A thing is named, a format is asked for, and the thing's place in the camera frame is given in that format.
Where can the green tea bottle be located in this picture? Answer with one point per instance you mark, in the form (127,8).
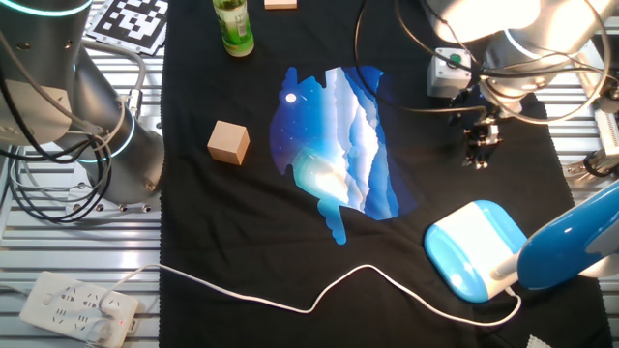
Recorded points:
(237,29)

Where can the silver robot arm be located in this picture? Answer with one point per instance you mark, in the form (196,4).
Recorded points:
(116,159)

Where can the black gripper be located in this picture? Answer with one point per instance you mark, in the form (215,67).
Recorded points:
(471,113)

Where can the black cloth with blue print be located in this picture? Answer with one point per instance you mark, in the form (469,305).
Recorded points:
(242,232)

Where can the flat wooden block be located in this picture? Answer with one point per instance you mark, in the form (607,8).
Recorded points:
(280,4)

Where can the blue white handheld appliance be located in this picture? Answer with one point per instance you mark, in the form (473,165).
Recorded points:
(474,251)

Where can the white power strip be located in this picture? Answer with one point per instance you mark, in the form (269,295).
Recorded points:
(53,304)

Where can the black and white marker board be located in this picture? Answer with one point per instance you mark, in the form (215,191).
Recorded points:
(130,21)

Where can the wooden cube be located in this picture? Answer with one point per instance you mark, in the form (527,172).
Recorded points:
(227,142)

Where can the white box with green button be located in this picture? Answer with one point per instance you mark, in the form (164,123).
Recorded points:
(447,75)

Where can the grey metal clamp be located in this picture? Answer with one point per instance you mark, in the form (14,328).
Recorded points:
(597,164)

